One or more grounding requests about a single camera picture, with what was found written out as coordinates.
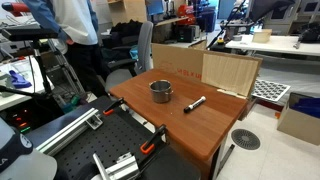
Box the black and white marker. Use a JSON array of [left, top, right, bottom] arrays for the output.
[[183, 95, 207, 114]]

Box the small steel pot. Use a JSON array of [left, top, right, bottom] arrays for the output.
[[148, 79, 174, 104]]

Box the flat brown cardboard sheet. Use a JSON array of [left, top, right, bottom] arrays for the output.
[[151, 43, 263, 100]]

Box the grey office chair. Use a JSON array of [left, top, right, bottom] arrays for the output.
[[104, 20, 154, 93]]

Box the black orange bar clamp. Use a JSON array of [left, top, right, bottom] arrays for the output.
[[139, 124, 168, 155], [102, 97, 126, 117]]

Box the black perforated breadboard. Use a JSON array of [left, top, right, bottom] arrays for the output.
[[24, 95, 202, 180]]

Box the black table leg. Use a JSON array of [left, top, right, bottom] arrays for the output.
[[217, 143, 236, 175]]

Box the silver metal stepladder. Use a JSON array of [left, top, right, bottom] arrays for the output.
[[43, 38, 88, 101]]

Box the person in white shirt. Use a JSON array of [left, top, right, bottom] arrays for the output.
[[21, 0, 109, 98]]

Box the white dotted calibration board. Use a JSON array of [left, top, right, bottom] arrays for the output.
[[251, 78, 292, 103]]

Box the small wooden box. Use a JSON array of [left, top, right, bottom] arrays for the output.
[[252, 28, 273, 44]]

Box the white background table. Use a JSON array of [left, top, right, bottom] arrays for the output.
[[225, 34, 320, 57]]

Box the black angled light panel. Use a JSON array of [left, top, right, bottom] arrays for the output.
[[249, 0, 296, 23]]

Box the blue cloth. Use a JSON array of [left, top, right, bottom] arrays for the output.
[[8, 69, 33, 89]]

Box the cardboard box with blue contents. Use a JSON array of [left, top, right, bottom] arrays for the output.
[[276, 91, 320, 147]]

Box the white side desk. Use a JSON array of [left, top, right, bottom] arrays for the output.
[[0, 54, 54, 112]]

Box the black equipment on table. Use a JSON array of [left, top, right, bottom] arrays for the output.
[[297, 22, 320, 44]]

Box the red cylindrical object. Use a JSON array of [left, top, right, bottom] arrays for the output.
[[1, 1, 31, 17]]

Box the short aluminium extrusion rail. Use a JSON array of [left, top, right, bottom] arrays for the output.
[[92, 151, 141, 180]]

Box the long aluminium extrusion rail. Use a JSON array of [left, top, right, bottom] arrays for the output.
[[34, 107, 104, 157]]

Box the black camera on stand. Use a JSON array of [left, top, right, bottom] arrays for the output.
[[0, 26, 59, 101]]

